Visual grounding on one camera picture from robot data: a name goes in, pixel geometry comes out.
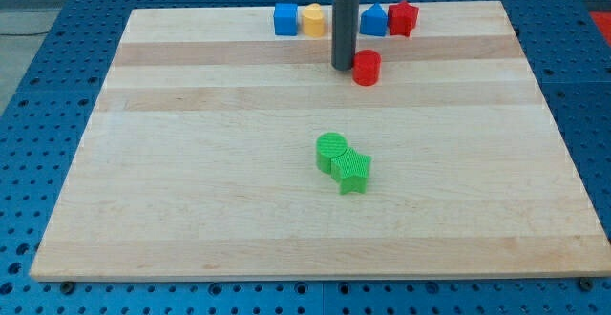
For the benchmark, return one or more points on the wooden board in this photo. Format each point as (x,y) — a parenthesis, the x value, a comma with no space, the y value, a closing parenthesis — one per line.
(198,162)

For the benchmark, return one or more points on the red cylinder block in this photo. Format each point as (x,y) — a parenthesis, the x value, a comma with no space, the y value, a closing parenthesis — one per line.
(366,67)

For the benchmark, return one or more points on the blue perforated table plate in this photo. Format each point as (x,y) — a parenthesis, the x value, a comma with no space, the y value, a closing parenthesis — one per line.
(46,117)

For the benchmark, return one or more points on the blue cube block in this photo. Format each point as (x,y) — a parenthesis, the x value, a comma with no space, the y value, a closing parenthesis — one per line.
(285,19)

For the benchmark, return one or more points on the red star block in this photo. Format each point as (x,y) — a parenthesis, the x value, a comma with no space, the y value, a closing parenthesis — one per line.
(402,18)

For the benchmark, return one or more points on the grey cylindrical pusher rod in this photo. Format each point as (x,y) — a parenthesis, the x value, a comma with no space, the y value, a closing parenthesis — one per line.
(345,15)

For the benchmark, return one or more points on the yellow heart block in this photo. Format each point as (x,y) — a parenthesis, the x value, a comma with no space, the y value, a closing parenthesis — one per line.
(313,20)

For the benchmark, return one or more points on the green cylinder block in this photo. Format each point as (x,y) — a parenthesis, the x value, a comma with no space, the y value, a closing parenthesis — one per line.
(329,145)

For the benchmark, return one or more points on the green star block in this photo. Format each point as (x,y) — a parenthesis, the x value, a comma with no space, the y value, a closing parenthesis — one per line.
(351,171)

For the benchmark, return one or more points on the blue pentagon block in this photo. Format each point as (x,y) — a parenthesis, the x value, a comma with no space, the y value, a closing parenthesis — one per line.
(374,21)

